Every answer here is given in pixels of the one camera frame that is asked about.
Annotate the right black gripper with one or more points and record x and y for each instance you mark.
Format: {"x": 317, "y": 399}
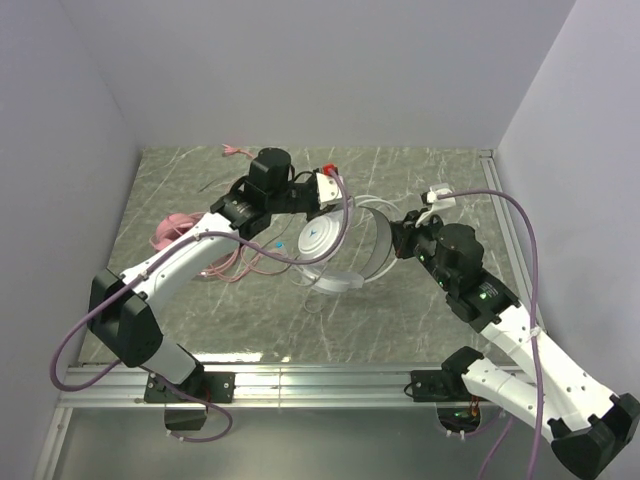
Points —
{"x": 401, "y": 238}

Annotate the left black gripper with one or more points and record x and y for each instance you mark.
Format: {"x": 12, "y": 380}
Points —
{"x": 310, "y": 198}

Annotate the white headset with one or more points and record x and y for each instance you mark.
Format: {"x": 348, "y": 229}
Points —
{"x": 363, "y": 256}

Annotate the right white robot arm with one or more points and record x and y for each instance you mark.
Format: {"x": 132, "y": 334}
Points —
{"x": 586, "y": 423}

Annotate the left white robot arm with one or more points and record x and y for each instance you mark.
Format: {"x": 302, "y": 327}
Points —
{"x": 124, "y": 307}

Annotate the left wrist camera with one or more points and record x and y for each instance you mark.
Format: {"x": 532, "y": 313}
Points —
{"x": 328, "y": 191}

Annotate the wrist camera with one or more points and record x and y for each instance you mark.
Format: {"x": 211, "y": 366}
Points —
{"x": 435, "y": 200}
{"x": 328, "y": 191}

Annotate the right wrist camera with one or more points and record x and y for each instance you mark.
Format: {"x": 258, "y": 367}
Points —
{"x": 435, "y": 200}

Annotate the right side aluminium rail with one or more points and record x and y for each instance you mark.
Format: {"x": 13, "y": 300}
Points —
{"x": 515, "y": 252}

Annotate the aluminium rail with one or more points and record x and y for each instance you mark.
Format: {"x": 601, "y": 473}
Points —
{"x": 276, "y": 386}
{"x": 515, "y": 252}

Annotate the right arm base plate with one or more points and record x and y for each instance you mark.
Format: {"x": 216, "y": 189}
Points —
{"x": 436, "y": 386}

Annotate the front aluminium rail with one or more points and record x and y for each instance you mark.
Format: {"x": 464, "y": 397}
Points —
{"x": 276, "y": 386}

